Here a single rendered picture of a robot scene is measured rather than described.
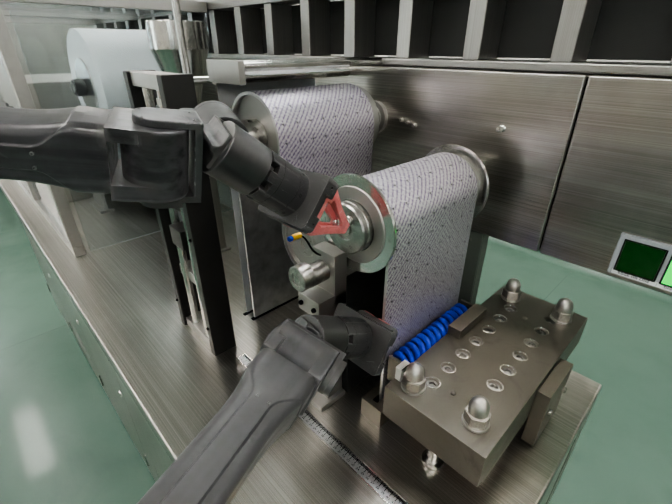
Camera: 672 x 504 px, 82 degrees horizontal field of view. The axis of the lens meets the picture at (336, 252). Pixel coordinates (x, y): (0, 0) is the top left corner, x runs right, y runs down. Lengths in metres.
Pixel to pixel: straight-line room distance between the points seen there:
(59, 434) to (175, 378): 1.37
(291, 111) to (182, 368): 0.55
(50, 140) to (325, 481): 0.55
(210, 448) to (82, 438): 1.81
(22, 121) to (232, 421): 0.28
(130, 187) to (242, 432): 0.23
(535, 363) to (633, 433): 1.55
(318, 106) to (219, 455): 0.57
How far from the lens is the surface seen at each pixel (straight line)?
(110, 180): 0.39
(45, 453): 2.15
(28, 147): 0.39
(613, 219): 0.75
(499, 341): 0.73
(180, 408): 0.80
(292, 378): 0.37
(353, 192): 0.54
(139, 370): 0.90
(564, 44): 0.75
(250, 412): 0.34
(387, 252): 0.53
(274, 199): 0.42
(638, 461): 2.15
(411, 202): 0.56
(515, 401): 0.64
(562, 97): 0.74
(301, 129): 0.68
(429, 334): 0.69
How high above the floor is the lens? 1.48
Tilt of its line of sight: 28 degrees down
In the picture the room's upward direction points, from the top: straight up
